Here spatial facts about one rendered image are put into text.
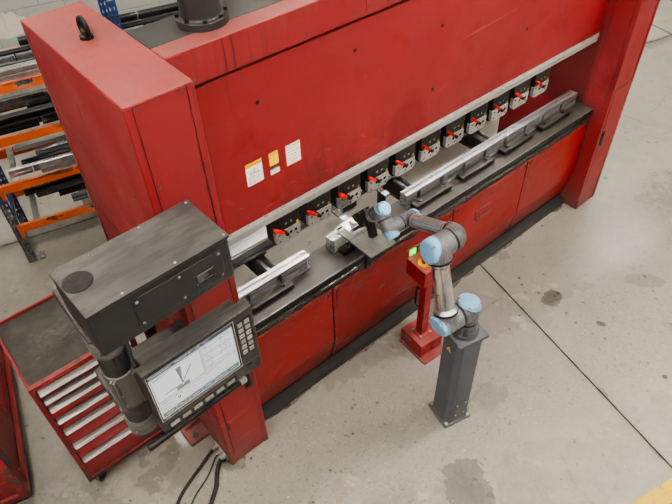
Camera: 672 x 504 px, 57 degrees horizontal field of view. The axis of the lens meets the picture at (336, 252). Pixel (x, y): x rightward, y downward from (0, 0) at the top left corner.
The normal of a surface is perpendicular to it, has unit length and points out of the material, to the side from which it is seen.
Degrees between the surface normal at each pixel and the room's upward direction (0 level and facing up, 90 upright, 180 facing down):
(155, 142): 90
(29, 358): 0
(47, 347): 0
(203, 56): 90
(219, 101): 90
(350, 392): 0
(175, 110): 90
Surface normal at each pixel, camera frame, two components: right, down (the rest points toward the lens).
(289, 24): 0.65, 0.52
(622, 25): -0.76, 0.47
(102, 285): -0.03, -0.71
